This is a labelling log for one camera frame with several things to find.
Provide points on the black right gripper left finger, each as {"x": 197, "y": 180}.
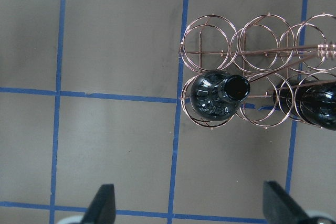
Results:
{"x": 102, "y": 208}

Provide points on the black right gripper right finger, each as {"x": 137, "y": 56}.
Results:
{"x": 279, "y": 206}

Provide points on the dark wine bottle basket end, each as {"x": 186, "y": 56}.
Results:
{"x": 216, "y": 95}

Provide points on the dark wine bottle near handle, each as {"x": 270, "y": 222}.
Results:
{"x": 308, "y": 100}

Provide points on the copper wire wine basket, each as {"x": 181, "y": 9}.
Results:
{"x": 267, "y": 50}

